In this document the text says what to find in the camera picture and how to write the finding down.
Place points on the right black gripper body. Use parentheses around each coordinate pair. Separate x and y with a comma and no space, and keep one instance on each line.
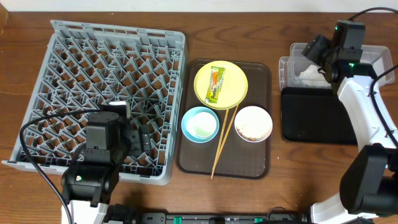
(324,60)

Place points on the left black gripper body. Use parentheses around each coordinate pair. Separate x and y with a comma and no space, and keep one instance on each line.
(140,140)

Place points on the white napkin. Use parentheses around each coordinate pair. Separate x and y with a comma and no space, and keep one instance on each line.
(312,74)

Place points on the green snack wrapper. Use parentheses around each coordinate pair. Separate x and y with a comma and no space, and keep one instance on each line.
(216,81)

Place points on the white bowl with rice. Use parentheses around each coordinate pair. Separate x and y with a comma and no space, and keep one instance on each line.
(253,124)

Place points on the white paper cup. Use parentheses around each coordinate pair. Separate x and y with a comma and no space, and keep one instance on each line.
(202,125)

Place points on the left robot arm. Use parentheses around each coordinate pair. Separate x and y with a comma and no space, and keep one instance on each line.
(88,184)

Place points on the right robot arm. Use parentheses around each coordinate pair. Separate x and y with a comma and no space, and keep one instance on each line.
(368,189)

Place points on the clear plastic bin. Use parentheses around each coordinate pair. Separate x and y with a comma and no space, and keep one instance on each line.
(290,67)

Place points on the light blue bowl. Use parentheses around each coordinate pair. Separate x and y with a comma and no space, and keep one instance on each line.
(191,113)

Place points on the black tray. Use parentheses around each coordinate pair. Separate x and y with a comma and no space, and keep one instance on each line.
(315,115)

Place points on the left wooden chopstick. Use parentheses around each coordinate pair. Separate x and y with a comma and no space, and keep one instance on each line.
(219,143)

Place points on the wooden chopstick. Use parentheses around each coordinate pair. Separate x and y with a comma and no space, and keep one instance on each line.
(227,130)
(219,143)

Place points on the grey plastic dish rack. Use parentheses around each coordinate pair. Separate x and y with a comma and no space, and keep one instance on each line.
(89,65)

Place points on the brown serving tray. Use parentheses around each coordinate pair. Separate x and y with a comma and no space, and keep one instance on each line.
(239,158)

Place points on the yellow plate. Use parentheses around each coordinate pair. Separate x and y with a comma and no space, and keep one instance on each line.
(233,89)

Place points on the right wooden chopstick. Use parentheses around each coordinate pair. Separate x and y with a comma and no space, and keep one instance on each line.
(227,130)

